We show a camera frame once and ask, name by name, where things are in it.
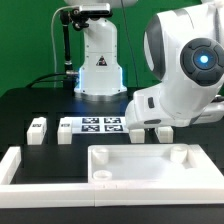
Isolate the black cable on table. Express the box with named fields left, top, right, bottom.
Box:
left=25, top=72, right=69, bottom=89

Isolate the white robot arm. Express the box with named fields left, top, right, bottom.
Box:
left=64, top=0, right=224, bottom=130

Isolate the fiducial marker sheet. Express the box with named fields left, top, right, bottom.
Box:
left=72, top=117, right=128, bottom=134

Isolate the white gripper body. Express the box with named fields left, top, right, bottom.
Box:
left=125, top=87, right=224, bottom=130

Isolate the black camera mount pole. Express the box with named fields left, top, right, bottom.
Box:
left=60, top=10, right=75, bottom=90

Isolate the white camera cable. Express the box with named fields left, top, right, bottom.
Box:
left=50, top=5, right=73, bottom=89

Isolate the mounted grey camera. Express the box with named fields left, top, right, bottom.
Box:
left=79, top=3, right=111, bottom=17

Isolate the white U-shaped obstacle frame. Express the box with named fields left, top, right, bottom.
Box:
left=0, top=147, right=224, bottom=208

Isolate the white desk tabletop tray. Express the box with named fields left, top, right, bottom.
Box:
left=88, top=144, right=224, bottom=189

